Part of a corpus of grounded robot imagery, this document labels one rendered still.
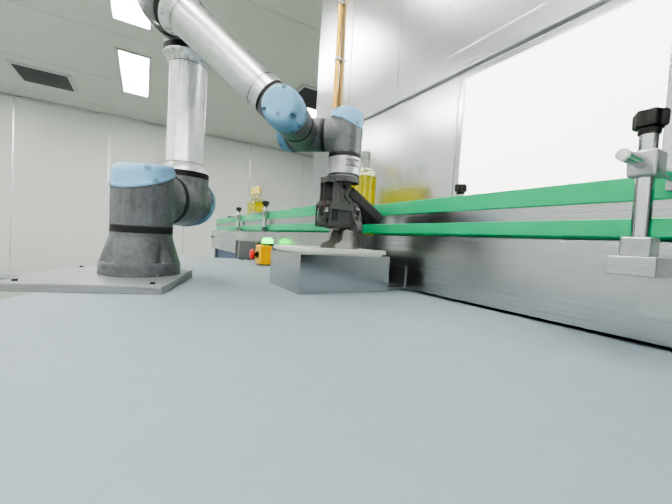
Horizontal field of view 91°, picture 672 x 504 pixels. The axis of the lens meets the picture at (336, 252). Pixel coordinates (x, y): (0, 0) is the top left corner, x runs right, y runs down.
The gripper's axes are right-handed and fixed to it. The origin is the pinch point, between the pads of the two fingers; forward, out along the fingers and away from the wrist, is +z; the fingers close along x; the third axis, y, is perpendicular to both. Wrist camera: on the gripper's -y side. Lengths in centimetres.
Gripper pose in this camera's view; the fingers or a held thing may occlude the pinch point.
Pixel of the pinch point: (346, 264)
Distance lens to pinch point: 77.8
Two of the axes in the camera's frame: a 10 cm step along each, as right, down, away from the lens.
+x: 5.1, 0.6, -8.6
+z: -0.6, 10.0, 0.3
